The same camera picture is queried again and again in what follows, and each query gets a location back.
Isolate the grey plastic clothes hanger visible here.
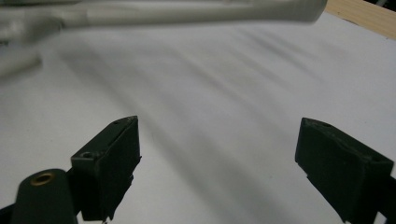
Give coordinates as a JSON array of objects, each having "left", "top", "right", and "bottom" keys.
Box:
[{"left": 0, "top": 0, "right": 329, "bottom": 79}]

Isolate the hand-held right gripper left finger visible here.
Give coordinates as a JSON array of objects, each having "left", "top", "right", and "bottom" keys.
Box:
[{"left": 70, "top": 115, "right": 142, "bottom": 222}]

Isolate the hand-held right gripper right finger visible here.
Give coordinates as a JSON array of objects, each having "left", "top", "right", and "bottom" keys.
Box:
[{"left": 294, "top": 117, "right": 395, "bottom": 224}]

